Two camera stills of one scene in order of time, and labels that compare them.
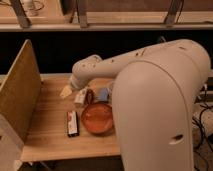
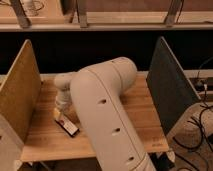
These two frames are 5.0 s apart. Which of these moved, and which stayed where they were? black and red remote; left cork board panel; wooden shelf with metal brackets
Moved: black and red remote
Stayed: wooden shelf with metal brackets; left cork board panel
